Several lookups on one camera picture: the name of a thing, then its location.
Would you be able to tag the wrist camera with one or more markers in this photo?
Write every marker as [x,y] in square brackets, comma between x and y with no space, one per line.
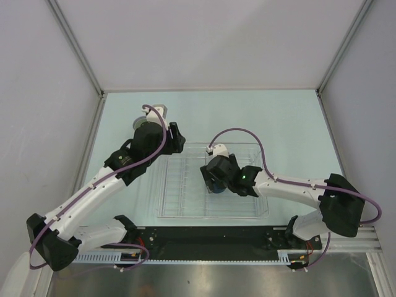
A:
[155,113]
[217,150]

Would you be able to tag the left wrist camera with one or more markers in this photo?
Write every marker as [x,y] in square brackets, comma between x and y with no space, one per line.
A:
[155,113]

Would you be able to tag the lavender plastic cup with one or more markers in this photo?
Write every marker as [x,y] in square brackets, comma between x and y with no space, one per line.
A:
[138,122]

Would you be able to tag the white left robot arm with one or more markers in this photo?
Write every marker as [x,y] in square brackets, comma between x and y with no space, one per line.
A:
[59,236]

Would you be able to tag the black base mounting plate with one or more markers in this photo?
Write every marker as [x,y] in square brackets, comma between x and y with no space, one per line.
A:
[220,243]

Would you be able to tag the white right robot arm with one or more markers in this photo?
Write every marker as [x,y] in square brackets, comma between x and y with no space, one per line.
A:
[335,202]

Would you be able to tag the aluminium frame post right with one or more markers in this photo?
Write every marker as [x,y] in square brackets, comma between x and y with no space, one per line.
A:
[357,22]

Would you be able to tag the clear plastic dish rack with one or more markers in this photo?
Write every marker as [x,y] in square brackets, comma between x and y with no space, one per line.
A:
[183,193]

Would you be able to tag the aluminium frame post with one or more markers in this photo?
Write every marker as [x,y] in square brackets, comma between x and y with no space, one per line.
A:
[357,22]
[73,42]

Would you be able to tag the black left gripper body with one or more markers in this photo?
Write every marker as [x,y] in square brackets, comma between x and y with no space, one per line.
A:
[167,151]

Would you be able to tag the blue ceramic mug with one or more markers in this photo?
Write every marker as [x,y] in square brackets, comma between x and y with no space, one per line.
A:
[217,189]

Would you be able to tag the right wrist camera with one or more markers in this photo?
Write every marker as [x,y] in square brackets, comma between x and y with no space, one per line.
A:
[217,150]

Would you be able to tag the white slotted cable duct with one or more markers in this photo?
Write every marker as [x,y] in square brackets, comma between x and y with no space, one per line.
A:
[119,258]

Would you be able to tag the aluminium frame post left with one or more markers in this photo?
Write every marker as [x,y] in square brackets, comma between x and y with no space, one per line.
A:
[73,42]

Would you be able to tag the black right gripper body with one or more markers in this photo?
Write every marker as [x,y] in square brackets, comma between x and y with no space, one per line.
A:
[208,176]

